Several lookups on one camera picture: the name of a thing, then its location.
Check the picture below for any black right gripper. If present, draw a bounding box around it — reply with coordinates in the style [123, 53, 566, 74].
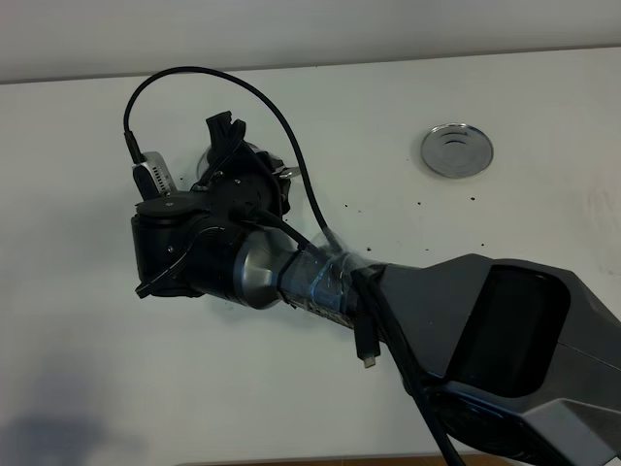
[189, 112, 290, 219]

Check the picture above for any black right camera cable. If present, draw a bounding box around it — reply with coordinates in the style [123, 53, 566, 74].
[122, 66, 353, 256]

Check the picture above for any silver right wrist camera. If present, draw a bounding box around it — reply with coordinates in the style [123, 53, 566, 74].
[132, 151, 178, 201]

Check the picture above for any round steel teapot coaster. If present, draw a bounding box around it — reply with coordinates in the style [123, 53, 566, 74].
[420, 122, 494, 180]

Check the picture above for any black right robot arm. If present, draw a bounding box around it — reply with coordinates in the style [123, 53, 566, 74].
[131, 113, 620, 465]

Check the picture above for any stainless steel teapot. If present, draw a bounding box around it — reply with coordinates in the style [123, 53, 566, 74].
[195, 143, 301, 180]

